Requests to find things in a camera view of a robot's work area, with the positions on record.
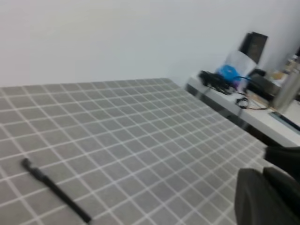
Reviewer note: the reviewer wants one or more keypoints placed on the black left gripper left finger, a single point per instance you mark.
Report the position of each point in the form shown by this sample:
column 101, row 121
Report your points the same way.
column 248, row 206

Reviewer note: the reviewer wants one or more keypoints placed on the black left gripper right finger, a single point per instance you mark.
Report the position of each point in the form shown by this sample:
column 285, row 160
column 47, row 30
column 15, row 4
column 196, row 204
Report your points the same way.
column 281, row 198

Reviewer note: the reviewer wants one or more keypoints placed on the black pen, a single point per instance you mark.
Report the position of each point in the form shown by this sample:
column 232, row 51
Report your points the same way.
column 69, row 202

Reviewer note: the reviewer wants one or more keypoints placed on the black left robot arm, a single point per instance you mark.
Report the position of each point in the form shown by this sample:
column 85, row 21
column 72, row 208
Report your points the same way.
column 286, row 160

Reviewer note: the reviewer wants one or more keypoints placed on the grey grid tablecloth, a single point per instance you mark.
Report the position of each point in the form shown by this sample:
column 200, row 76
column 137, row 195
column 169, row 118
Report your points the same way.
column 139, row 152

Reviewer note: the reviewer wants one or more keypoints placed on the white side table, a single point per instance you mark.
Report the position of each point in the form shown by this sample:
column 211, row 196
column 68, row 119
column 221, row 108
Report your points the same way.
column 261, row 120

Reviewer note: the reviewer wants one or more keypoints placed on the steel bottle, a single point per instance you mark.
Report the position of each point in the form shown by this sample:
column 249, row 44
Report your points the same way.
column 287, row 92

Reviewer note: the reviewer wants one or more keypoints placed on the black box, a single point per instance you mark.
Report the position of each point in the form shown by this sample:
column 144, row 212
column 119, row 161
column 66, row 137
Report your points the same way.
column 261, row 86

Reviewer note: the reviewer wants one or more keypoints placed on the white blue plastic bag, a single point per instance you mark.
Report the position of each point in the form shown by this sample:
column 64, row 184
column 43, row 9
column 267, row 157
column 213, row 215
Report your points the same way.
column 236, row 69

